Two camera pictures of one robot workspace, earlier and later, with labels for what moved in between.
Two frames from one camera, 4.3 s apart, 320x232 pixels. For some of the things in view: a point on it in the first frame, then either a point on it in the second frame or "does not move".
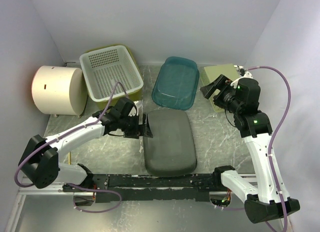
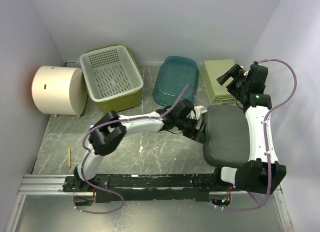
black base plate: (124, 187) does not move
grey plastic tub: (170, 152) -> (226, 140)
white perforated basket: (102, 69) does not move
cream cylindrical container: (59, 90) does not move
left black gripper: (139, 130) -> (201, 136)
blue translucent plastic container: (176, 85) does not move
